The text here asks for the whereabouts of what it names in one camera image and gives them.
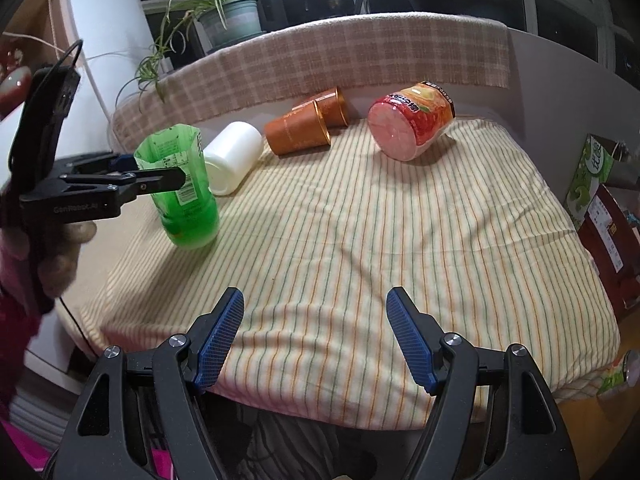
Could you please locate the red printed cup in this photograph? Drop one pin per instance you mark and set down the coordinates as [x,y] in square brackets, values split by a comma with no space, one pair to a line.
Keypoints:
[400,125]

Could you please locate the red cardboard box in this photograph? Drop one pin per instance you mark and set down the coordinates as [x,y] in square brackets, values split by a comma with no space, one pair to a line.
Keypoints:
[607,255]

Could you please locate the brown paper cup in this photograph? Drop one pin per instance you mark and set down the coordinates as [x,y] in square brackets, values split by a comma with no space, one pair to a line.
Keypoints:
[332,107]
[295,131]

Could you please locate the green plastic cup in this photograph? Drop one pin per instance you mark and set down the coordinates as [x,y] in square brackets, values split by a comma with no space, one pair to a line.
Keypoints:
[195,220]

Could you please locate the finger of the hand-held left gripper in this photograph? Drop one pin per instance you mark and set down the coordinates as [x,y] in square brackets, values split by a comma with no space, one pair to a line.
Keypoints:
[121,162]
[160,180]

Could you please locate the green printed packet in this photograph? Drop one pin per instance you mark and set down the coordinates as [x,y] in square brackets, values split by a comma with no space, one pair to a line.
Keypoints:
[616,377]

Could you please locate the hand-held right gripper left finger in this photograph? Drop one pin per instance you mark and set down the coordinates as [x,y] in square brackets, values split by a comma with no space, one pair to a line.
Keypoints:
[220,341]

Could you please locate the dark striped clothing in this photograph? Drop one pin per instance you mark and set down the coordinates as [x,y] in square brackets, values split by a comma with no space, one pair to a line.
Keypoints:
[300,447]

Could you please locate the green cardboard box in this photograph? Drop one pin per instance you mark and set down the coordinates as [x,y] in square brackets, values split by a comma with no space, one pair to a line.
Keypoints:
[587,175]

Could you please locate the person's left hand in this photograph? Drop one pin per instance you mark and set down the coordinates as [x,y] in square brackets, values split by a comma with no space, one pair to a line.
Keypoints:
[67,260]

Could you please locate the white plastic cup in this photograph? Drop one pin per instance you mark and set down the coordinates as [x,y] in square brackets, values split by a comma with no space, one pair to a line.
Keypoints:
[232,155]

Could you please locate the potted spider plant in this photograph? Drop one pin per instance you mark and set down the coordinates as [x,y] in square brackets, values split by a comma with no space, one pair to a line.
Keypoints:
[232,21]

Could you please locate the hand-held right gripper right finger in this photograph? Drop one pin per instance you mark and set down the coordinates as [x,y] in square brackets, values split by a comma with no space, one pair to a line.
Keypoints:
[407,341]

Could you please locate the striped cloth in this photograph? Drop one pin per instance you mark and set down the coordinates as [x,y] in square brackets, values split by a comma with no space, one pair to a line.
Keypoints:
[350,240]

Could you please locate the grey padded furniture back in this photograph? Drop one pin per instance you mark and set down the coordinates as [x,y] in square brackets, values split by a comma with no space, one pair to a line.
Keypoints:
[550,85]

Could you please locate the plaid cloth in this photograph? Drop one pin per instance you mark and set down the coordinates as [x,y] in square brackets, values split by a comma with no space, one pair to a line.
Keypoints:
[300,55]

